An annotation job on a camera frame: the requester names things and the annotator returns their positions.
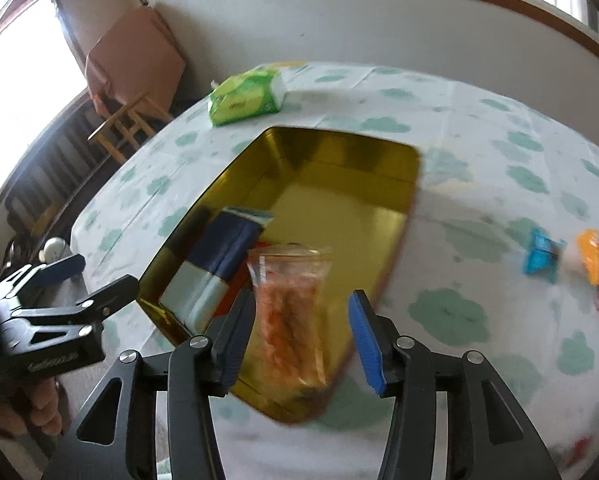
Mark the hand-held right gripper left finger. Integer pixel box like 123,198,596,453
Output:
42,287,258,480

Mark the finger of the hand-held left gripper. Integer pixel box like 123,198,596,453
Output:
10,275,140,333
0,254,86,311

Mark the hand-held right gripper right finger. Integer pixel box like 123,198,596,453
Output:
348,290,563,480

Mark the red snack packet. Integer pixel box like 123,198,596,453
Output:
214,270,253,318

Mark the clear bag of fried snacks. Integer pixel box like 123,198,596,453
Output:
247,244,334,401

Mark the dark blue snack packet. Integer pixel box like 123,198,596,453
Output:
158,205,275,333

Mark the brown and gold tin box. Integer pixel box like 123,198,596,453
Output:
136,126,423,426

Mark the blue candy packet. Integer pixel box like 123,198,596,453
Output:
523,228,566,277

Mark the person's left hand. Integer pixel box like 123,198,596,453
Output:
0,377,65,436

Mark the white round object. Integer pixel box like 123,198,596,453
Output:
40,237,71,263

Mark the dark slatted wooden furniture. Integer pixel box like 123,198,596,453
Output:
2,95,115,241

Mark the light wooden stool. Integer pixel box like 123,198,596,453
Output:
88,91,175,163

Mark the bright side window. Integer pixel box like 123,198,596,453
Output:
0,0,88,206

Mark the brown folded board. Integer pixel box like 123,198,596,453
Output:
84,6,188,116

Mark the green tissue pack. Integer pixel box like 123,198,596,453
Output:
207,66,288,127

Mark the orange snack packet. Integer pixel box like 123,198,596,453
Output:
577,229,599,287

